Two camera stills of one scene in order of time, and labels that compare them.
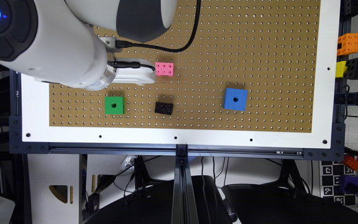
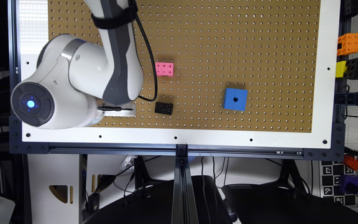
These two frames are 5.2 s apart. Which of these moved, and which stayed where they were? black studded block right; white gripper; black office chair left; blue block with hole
Moved: white gripper
Stayed: black studded block right; black office chair left; blue block with hole
